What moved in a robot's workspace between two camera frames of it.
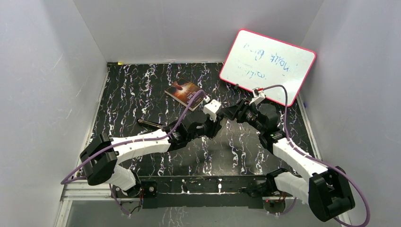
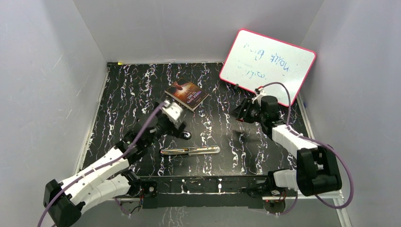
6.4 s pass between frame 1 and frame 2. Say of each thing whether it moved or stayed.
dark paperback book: stayed
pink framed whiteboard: stayed
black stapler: moved
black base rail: stayed
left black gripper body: moved
